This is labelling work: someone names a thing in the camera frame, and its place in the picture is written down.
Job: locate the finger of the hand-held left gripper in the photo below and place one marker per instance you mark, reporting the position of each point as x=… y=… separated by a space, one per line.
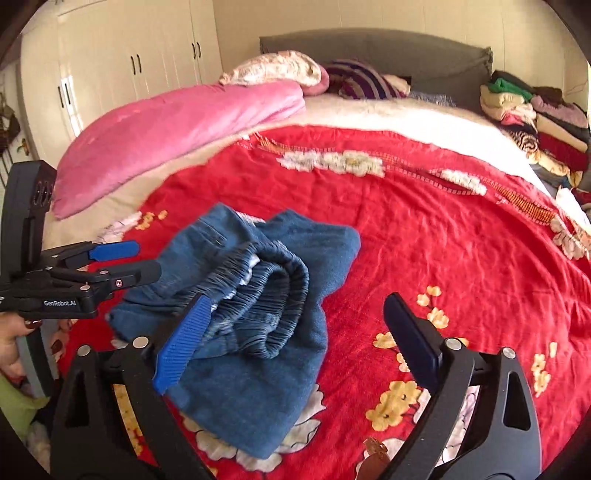
x=113 y=251
x=134 y=274

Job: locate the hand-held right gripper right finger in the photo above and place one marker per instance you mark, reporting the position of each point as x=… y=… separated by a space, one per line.
x=413 y=337

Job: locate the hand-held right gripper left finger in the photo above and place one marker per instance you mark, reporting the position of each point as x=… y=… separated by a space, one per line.
x=182 y=344

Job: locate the blue pants with lace hem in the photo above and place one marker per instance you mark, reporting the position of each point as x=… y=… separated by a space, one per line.
x=277 y=369

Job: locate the person's left hand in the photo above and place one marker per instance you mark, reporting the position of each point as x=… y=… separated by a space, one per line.
x=11 y=339

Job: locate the red floral blanket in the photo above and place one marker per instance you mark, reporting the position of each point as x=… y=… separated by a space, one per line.
x=438 y=240

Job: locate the pink blanket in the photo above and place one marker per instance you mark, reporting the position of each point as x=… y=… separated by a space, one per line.
x=161 y=134

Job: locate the brown patterned object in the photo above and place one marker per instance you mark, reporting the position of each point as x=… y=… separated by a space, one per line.
x=371 y=461

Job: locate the green garment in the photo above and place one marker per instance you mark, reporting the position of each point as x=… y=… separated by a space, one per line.
x=18 y=406

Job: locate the cream wardrobe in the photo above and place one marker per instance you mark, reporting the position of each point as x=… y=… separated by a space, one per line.
x=115 y=55

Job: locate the white cloth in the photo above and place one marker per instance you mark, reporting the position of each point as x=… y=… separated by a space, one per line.
x=572 y=203

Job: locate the floral pink pillow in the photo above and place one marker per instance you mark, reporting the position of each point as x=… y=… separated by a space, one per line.
x=277 y=69

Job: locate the stack of folded clothes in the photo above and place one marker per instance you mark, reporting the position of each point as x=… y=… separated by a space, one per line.
x=540 y=120

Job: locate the purple striped pillow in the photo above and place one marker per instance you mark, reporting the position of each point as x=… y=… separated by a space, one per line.
x=364 y=81

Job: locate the grey headboard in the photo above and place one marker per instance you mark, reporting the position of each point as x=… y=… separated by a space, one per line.
x=415 y=60

